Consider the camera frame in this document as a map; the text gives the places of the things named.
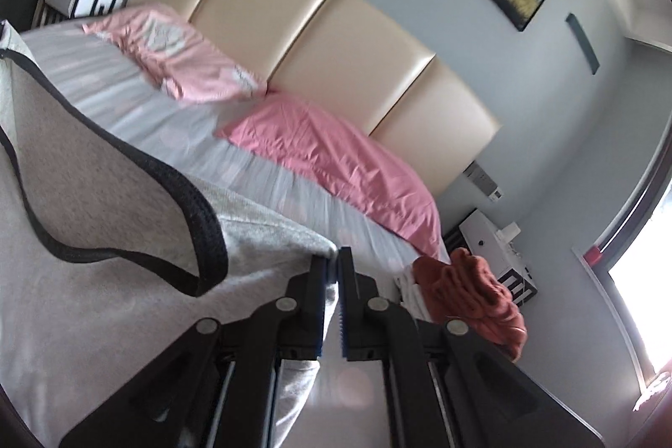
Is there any dark pink pillow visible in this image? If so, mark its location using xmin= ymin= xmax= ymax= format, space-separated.
xmin=216 ymin=92 xmax=442 ymax=260

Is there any grey t-shirt black collar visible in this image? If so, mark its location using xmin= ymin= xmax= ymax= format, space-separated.
xmin=0 ymin=20 xmax=339 ymax=448

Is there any bed with grey sheet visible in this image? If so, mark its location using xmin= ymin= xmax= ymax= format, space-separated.
xmin=21 ymin=15 xmax=452 ymax=448

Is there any light pink pillow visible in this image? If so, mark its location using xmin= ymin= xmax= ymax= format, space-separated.
xmin=82 ymin=3 xmax=268 ymax=103

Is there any white nightstand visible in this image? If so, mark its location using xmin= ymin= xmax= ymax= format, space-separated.
xmin=444 ymin=209 xmax=539 ymax=307

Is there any rust red folded garment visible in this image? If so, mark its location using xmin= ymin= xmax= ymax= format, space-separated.
xmin=412 ymin=247 xmax=527 ymax=364

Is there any wall switch panel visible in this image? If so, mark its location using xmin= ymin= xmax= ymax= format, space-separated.
xmin=465 ymin=162 xmax=504 ymax=202

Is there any dark wall strip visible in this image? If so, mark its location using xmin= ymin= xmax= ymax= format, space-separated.
xmin=566 ymin=12 xmax=600 ymax=75

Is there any cream padded headboard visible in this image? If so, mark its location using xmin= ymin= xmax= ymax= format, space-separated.
xmin=129 ymin=0 xmax=501 ymax=197

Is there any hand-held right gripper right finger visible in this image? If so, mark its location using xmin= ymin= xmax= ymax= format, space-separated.
xmin=337 ymin=247 xmax=604 ymax=448

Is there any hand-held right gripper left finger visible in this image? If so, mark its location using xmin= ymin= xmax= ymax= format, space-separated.
xmin=58 ymin=255 xmax=337 ymax=448

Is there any window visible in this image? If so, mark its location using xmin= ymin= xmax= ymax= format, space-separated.
xmin=572 ymin=133 xmax=672 ymax=391

